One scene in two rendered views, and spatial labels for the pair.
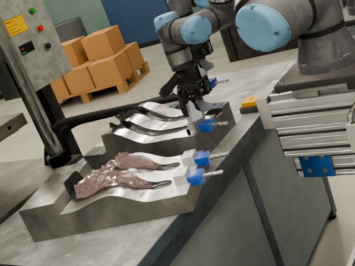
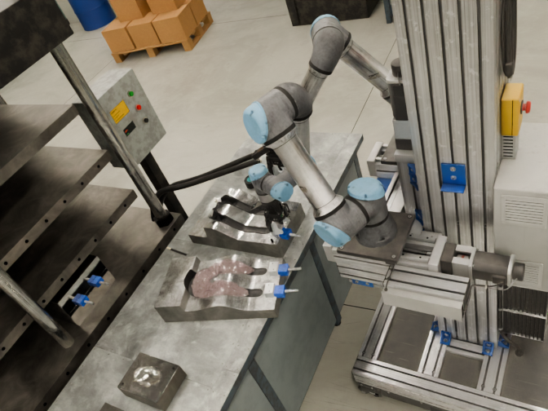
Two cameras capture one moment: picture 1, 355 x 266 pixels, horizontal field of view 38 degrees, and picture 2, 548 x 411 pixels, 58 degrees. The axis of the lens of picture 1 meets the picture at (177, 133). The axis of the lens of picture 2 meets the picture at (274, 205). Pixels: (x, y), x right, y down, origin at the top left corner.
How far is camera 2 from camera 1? 0.94 m
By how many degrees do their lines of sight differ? 21
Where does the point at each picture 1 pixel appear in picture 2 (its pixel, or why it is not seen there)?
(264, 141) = not seen: hidden behind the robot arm
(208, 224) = (285, 302)
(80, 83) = (145, 37)
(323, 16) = (373, 218)
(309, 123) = (358, 265)
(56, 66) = (153, 134)
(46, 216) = (174, 311)
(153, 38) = not seen: outside the picture
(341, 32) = (385, 223)
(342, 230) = not seen: hidden behind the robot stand
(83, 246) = (204, 336)
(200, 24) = (285, 191)
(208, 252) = (285, 320)
